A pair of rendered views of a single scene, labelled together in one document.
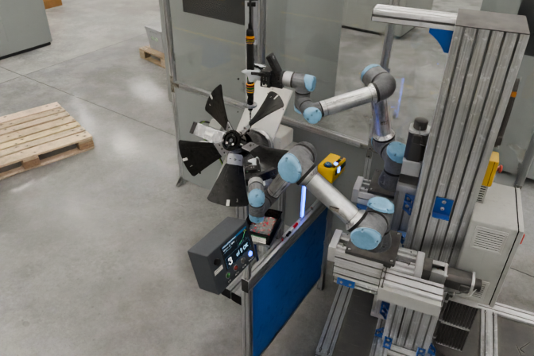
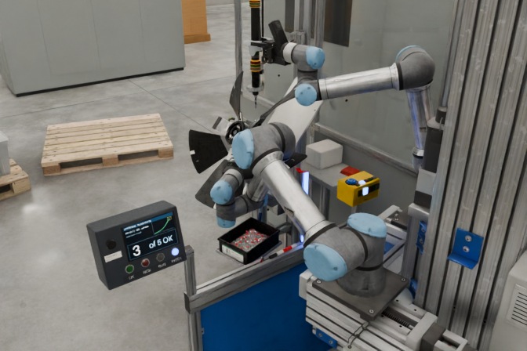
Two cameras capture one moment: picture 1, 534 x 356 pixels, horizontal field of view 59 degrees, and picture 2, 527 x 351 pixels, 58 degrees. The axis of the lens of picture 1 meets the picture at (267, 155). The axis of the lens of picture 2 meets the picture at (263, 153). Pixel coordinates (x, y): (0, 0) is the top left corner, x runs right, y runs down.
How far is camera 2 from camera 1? 0.91 m
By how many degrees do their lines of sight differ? 20
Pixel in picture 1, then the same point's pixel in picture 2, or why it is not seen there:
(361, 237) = (314, 258)
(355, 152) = (412, 184)
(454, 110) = (479, 82)
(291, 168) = (241, 147)
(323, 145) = (376, 171)
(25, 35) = (161, 58)
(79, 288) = (89, 284)
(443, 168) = (465, 182)
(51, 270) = (73, 260)
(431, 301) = not seen: outside the picture
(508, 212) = not seen: outside the picture
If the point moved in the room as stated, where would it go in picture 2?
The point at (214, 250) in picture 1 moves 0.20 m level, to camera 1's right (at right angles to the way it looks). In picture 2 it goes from (109, 228) to (168, 243)
